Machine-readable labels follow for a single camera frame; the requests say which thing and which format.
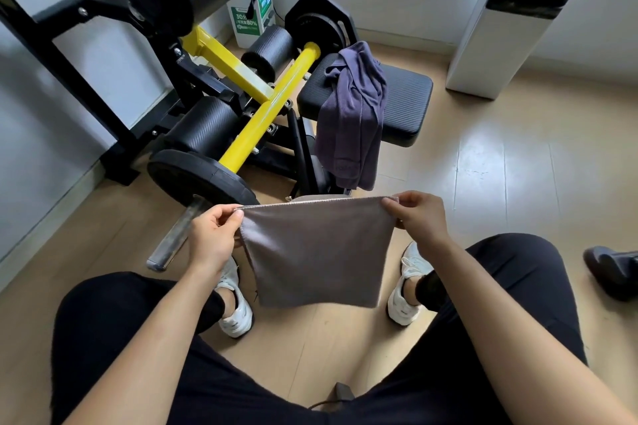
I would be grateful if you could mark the person's left hand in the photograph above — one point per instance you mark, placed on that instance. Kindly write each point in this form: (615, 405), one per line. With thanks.
(207, 240)

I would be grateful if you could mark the person's right hand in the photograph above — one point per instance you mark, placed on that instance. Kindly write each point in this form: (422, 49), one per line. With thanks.
(423, 218)

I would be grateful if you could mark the person's left thumb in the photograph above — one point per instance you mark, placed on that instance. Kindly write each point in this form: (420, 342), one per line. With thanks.
(227, 212)

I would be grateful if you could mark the person's right thumb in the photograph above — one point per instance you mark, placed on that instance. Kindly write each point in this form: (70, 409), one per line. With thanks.
(396, 213)

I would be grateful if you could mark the grey cloth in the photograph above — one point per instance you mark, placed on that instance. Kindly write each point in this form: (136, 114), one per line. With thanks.
(314, 255)

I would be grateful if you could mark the person's left forearm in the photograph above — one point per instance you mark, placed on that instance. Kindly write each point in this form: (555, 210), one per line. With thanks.
(164, 340)

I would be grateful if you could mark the person's right forearm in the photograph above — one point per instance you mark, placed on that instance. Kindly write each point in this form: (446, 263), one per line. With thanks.
(498, 330)

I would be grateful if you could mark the black weight plate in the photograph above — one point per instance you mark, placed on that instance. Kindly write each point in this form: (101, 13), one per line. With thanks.
(321, 19)
(199, 178)

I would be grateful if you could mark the chrome bar sleeve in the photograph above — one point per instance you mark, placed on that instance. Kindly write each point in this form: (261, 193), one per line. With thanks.
(177, 235)

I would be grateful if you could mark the white right shoe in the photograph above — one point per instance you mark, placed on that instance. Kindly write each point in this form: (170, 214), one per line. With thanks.
(401, 300)

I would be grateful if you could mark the white shoe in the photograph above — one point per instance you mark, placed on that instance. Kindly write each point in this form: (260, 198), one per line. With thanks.
(401, 300)
(238, 312)

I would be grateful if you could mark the small black foam roller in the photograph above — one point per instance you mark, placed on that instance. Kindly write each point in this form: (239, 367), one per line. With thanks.
(202, 126)
(269, 51)

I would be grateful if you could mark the purple grey garment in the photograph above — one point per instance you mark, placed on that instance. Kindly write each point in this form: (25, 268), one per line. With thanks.
(351, 126)

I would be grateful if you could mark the white left shoe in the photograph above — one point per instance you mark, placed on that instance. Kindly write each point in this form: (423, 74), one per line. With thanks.
(238, 312)

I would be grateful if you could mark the yellow machine lever bar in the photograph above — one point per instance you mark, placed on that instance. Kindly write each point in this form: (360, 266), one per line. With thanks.
(264, 111)

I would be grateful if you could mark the black seat pad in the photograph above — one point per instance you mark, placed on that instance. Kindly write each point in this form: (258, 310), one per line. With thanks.
(406, 101)

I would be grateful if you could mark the black trousers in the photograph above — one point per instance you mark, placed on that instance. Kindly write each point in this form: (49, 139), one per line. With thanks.
(99, 320)

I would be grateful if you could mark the white box with green label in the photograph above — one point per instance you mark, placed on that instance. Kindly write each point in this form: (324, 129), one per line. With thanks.
(249, 21)

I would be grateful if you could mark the white standing appliance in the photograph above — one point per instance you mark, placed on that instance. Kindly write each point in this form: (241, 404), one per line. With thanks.
(503, 26)

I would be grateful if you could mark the black dumbbell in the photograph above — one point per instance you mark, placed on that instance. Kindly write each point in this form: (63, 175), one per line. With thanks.
(613, 270)

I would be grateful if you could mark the black exercise machine frame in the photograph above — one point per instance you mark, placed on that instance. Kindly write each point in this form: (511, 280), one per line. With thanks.
(50, 63)

